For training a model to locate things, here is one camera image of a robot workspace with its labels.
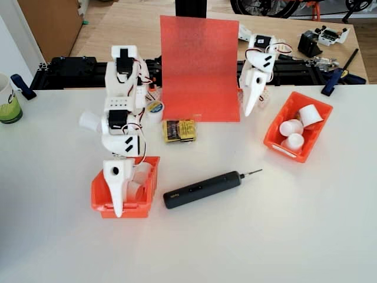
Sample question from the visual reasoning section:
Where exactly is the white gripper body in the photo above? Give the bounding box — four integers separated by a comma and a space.
102, 158, 135, 184
239, 67, 272, 91

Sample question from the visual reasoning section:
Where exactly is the white fixed gripper finger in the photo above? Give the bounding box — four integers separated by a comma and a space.
242, 87, 265, 117
110, 181, 127, 219

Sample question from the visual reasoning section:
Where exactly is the white coffee pod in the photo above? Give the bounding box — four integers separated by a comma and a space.
126, 180, 148, 203
279, 119, 304, 138
78, 111, 104, 133
279, 132, 306, 152
134, 163, 154, 185
297, 103, 324, 128

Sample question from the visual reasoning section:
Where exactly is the orange plastic bin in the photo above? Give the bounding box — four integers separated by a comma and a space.
90, 156, 161, 219

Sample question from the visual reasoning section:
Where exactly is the blue lid coffee pod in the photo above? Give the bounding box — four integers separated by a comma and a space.
146, 100, 165, 123

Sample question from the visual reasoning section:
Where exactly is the yellow and black packet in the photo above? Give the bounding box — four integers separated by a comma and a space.
161, 119, 197, 144

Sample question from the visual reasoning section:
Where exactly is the orange bin with white label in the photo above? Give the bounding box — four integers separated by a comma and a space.
263, 91, 333, 164

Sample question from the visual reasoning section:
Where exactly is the red foam sheet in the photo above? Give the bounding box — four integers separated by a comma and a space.
160, 14, 242, 122

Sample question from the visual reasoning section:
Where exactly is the black printed part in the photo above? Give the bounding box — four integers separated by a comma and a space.
297, 30, 322, 58

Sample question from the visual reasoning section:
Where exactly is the silver metal clamp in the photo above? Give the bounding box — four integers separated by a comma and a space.
306, 56, 339, 71

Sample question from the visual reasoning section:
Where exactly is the black bicycle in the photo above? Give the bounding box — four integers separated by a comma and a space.
229, 0, 313, 18

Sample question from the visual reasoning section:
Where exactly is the dark grey electric screwdriver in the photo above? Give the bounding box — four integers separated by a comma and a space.
163, 168, 263, 209

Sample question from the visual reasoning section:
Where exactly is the blue clamp with black bar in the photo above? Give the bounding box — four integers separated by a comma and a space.
320, 48, 366, 96

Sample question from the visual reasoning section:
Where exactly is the white device with circuit board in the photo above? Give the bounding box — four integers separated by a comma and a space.
313, 25, 350, 47

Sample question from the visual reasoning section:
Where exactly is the orange stand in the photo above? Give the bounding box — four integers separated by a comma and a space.
310, 0, 322, 21

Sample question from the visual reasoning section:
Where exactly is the white and green mug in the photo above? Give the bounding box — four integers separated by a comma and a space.
0, 72, 24, 124

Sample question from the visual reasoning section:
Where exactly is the black aluminium rail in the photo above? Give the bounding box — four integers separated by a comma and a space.
29, 58, 330, 90

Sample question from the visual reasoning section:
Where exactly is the black upright post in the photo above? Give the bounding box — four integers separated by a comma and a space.
175, 0, 207, 18

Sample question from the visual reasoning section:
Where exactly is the blue clamp handle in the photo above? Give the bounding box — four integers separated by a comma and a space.
11, 74, 37, 100

